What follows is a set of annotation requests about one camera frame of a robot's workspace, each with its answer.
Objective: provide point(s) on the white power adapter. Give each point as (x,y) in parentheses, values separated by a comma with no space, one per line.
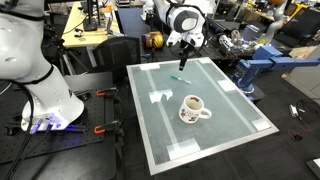
(293,110)

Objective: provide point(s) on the orange black bar clamp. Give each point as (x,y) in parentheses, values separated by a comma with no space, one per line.
(108,91)
(106,127)

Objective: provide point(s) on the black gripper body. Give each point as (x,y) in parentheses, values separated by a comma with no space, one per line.
(188,50)

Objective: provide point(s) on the black monitor stand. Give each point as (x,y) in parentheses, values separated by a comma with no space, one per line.
(90,20)

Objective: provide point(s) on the brass coloured spool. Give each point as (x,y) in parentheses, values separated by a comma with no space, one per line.
(155,40)

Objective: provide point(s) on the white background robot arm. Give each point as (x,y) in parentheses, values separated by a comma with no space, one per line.
(146,10)
(276,20)

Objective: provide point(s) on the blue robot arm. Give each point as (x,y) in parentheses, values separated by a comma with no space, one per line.
(266,61)

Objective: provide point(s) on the silver robot hand device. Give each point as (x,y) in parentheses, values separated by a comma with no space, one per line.
(230,40)

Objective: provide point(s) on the light wooden desk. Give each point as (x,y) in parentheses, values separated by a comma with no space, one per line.
(78,35)

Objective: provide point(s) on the black tripod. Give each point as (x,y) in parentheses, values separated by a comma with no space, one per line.
(63,56)

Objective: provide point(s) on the green pen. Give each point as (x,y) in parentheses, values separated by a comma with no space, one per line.
(180,79)

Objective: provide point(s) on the white mug with red print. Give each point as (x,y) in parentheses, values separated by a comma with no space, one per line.
(190,115)

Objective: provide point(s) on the black mesh office chair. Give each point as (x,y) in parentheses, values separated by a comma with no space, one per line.
(116,55)

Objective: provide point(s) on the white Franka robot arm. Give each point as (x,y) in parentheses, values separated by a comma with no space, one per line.
(20,50)

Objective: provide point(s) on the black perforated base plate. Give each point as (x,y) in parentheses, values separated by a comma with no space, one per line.
(60,146)

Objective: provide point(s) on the glass table board metal frame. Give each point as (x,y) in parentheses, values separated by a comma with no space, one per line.
(200,133)

